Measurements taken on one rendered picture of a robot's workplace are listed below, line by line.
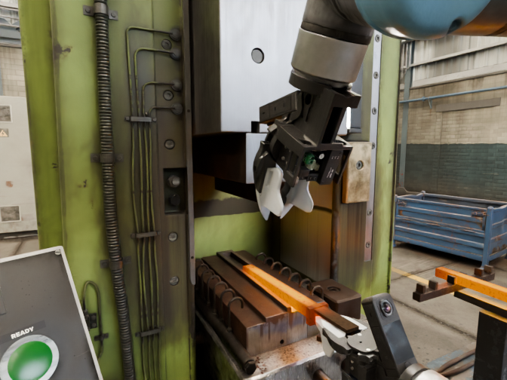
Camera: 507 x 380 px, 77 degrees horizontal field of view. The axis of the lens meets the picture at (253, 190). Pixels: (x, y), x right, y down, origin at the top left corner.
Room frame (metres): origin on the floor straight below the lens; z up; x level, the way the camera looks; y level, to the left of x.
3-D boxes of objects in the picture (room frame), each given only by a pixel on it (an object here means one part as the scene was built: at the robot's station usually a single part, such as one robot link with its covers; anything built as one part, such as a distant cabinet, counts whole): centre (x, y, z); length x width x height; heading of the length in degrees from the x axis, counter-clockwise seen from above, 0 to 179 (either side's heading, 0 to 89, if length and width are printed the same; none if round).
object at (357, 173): (0.91, -0.29, 1.27); 0.09 x 0.02 x 0.17; 118
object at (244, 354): (0.72, 0.10, 0.93); 0.40 x 0.03 x 0.03; 28
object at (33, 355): (0.34, 0.26, 1.09); 0.05 x 0.03 x 0.04; 118
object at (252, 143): (0.83, 0.02, 1.32); 0.42 x 0.20 x 0.10; 28
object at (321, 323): (0.54, -0.13, 0.99); 0.09 x 0.03 x 0.06; 31
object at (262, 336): (0.83, 0.02, 0.96); 0.42 x 0.20 x 0.09; 28
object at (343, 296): (0.78, -0.21, 0.95); 0.12 x 0.08 x 0.06; 28
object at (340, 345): (0.50, -0.15, 1.02); 0.09 x 0.05 x 0.02; 31
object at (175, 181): (0.69, 0.17, 1.24); 0.03 x 0.03 x 0.07; 28
